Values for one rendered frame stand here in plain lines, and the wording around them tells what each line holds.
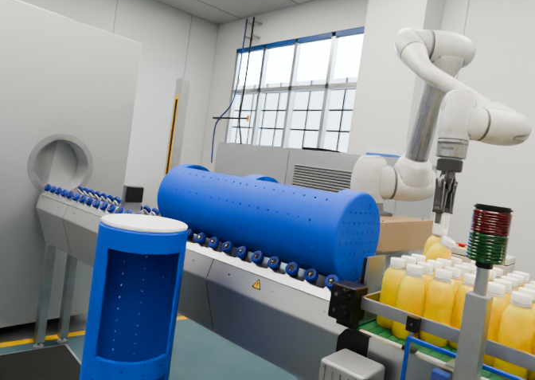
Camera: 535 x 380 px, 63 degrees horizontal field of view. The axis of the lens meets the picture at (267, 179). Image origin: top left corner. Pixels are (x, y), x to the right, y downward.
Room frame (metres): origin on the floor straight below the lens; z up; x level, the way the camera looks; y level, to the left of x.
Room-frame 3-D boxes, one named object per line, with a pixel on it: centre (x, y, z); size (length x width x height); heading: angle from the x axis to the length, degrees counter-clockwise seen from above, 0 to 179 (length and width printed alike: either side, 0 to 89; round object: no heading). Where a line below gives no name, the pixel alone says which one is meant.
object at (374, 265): (1.29, -0.35, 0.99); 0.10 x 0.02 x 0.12; 139
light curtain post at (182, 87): (2.52, 0.56, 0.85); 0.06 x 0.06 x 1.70; 49
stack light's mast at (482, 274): (0.77, -0.40, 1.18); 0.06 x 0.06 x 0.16
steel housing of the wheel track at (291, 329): (1.98, 0.44, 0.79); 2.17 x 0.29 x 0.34; 49
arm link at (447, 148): (1.34, -0.55, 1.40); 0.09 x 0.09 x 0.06
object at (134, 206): (2.16, 0.66, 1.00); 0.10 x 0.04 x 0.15; 139
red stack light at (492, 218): (0.77, -0.40, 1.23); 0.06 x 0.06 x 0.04
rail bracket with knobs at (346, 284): (1.11, -0.25, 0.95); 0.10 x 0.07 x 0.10; 139
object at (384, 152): (3.25, -0.84, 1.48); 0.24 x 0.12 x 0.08; 50
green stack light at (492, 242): (0.77, -0.40, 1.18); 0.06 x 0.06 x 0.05
